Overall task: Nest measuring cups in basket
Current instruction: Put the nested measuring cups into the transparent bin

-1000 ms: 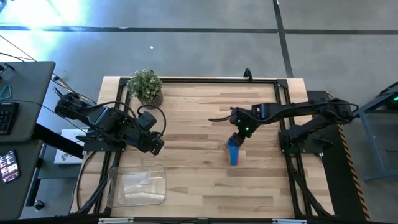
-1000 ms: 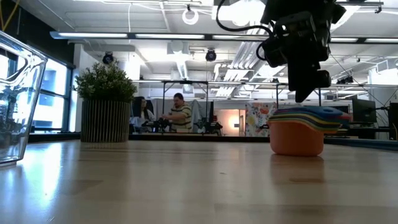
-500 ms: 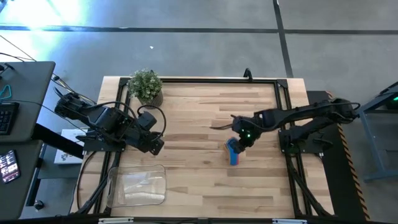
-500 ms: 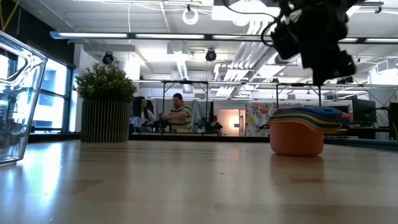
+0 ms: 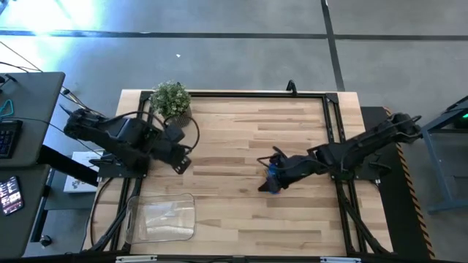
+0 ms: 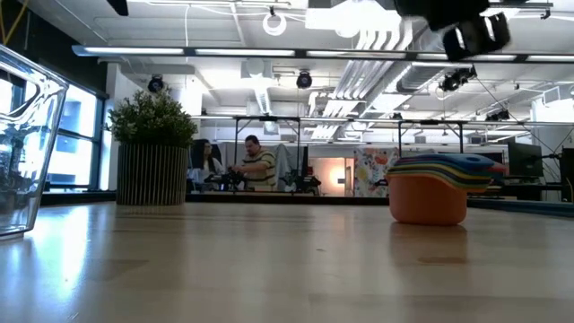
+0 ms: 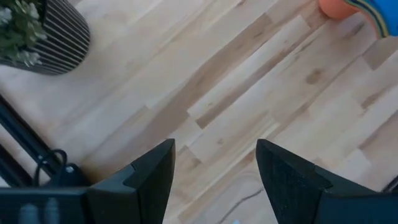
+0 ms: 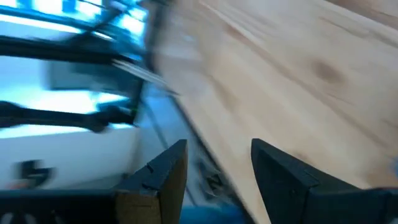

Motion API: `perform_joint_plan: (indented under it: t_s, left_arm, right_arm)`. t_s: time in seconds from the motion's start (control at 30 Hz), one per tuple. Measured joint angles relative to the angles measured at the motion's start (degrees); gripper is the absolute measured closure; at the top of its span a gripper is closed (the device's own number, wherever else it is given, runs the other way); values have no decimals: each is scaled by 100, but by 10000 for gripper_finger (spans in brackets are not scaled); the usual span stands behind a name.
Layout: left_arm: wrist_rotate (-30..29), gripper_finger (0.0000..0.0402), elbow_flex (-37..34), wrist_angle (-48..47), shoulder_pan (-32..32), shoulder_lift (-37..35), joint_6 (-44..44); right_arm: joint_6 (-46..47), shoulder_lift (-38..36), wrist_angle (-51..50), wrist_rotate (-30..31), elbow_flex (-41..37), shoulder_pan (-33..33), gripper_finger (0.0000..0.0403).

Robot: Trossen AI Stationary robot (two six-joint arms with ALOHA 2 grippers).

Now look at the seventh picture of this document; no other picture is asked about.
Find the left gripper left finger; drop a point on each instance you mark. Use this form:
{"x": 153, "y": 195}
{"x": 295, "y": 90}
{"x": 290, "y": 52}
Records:
{"x": 140, "y": 199}

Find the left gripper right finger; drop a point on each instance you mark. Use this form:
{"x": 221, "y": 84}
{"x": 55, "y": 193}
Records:
{"x": 298, "y": 193}

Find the blue measuring cup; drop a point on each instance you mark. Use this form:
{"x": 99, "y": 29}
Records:
{"x": 388, "y": 12}

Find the green plant in ribbed pot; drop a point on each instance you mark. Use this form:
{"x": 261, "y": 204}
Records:
{"x": 62, "y": 37}

